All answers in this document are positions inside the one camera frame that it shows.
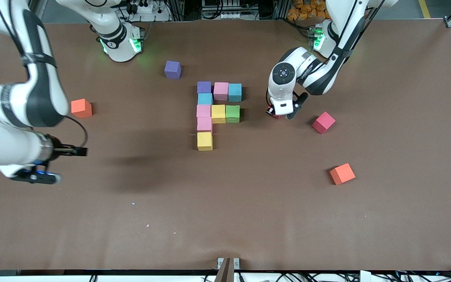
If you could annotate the pink foam block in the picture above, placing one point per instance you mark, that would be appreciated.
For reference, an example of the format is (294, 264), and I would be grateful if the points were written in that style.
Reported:
(220, 91)
(204, 124)
(203, 111)

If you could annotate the green foam block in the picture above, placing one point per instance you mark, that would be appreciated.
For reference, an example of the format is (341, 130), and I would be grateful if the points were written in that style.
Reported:
(232, 114)

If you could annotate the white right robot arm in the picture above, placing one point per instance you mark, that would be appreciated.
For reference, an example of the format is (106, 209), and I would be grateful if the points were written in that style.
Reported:
(6, 145)

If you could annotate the white power strip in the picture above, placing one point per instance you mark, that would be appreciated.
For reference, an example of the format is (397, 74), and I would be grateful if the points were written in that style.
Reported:
(161, 15)

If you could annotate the orange mesh bag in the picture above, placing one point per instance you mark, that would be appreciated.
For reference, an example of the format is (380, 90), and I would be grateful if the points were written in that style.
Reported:
(305, 11)

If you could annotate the orange foam block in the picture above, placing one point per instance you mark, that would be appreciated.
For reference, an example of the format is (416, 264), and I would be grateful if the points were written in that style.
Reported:
(81, 108)
(342, 174)

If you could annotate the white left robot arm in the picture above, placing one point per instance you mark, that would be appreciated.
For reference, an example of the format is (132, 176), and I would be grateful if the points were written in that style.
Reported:
(343, 15)

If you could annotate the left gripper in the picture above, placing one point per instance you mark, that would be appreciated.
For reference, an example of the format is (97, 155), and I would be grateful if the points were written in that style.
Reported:
(271, 111)

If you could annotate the purple foam block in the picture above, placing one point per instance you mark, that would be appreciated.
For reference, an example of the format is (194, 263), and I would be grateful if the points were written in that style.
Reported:
(172, 69)
(204, 87)

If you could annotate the yellow foam block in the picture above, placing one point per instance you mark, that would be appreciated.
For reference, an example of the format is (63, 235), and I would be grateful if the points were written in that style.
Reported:
(218, 114)
(204, 141)

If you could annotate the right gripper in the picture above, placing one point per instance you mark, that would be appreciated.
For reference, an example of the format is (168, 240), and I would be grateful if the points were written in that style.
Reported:
(60, 149)

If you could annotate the blue foam block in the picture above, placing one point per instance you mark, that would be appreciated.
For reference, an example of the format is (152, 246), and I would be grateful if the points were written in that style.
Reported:
(235, 93)
(205, 98)

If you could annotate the white terminal block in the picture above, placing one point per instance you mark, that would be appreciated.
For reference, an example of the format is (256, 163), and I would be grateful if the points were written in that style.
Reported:
(231, 15)

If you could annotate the red foam block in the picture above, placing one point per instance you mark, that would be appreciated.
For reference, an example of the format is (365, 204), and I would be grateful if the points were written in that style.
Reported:
(323, 122)
(277, 116)

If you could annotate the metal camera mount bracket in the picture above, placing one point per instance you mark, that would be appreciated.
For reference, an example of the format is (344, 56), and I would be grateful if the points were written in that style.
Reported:
(227, 270)

